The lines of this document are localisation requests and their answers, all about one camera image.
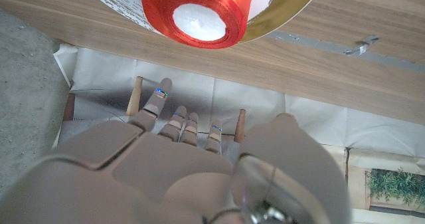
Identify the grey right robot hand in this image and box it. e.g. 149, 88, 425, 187
0, 77, 353, 224

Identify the white gold-rimmed paper plate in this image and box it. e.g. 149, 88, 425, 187
79, 0, 326, 45

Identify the printed room backdrop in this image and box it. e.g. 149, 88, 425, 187
52, 44, 425, 224

